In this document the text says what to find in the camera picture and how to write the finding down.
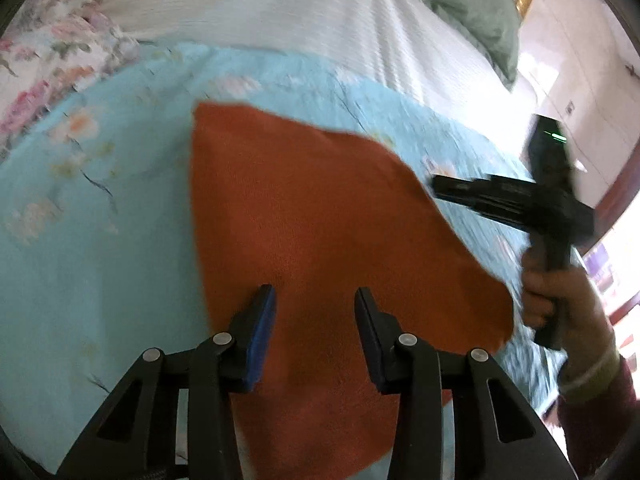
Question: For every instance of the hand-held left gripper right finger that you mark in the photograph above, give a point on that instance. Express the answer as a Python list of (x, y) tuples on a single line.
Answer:
[(375, 350)]

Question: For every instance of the person's right hand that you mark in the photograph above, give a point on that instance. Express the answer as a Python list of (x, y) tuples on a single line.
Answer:
[(585, 320)]

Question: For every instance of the white striped duvet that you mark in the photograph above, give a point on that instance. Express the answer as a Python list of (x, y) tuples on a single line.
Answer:
[(300, 5)]

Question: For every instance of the light blue floral quilt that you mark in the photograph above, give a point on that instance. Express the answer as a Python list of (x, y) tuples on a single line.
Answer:
[(100, 260)]

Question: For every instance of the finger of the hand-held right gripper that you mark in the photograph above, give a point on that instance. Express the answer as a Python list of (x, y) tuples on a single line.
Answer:
[(480, 189), (510, 212)]

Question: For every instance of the floral pillow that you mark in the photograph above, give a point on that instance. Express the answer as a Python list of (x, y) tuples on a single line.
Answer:
[(45, 60)]

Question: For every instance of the green pillow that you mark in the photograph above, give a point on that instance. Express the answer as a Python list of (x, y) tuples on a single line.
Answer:
[(465, 10)]

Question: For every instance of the wooden door frame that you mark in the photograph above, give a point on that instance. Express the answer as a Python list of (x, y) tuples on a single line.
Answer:
[(617, 200)]

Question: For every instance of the person's right forearm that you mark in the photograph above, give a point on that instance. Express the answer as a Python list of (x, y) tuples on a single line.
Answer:
[(600, 420)]

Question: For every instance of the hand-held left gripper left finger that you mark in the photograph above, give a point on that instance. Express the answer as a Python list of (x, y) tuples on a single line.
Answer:
[(260, 340)]

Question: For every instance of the orange knit sweater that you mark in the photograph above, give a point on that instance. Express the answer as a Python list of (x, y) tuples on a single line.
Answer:
[(310, 210)]

